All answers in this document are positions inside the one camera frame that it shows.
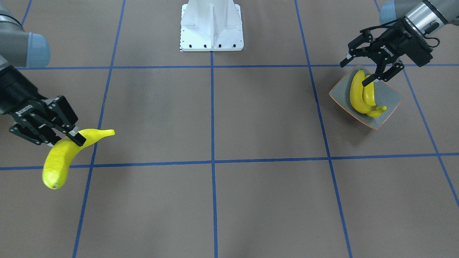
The yellow banana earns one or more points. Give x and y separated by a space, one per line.
369 98
57 163
356 94

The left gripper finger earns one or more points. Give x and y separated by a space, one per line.
382 74
362 46

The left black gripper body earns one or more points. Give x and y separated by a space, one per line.
392 47

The white pedestal column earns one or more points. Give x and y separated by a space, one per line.
211 25

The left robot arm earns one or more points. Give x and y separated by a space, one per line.
426 16

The grey square plate orange rim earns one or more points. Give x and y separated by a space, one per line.
385 95

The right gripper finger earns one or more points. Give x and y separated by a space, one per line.
61 116
33 127

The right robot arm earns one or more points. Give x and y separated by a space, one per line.
20 48

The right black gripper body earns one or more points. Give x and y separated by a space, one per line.
17 96

